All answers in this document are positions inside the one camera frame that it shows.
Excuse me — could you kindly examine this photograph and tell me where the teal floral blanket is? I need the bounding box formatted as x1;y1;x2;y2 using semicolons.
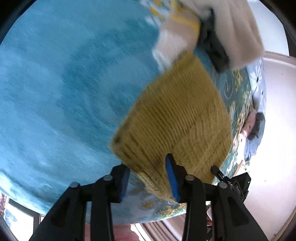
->
0;0;258;225

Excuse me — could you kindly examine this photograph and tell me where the beige yellow striped sock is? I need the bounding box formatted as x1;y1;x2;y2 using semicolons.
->
152;11;201;72

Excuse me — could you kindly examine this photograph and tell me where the light blue daisy quilt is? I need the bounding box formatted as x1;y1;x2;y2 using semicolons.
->
244;57;266;165

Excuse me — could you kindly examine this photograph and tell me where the beige fluffy folded garment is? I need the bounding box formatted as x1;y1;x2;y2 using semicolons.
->
181;1;264;69

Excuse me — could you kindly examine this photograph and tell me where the dark grey cloth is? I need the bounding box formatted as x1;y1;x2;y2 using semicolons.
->
197;8;230;73

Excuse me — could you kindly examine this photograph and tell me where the mustard yellow knitted sweater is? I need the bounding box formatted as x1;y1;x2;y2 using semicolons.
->
110;52;233;200

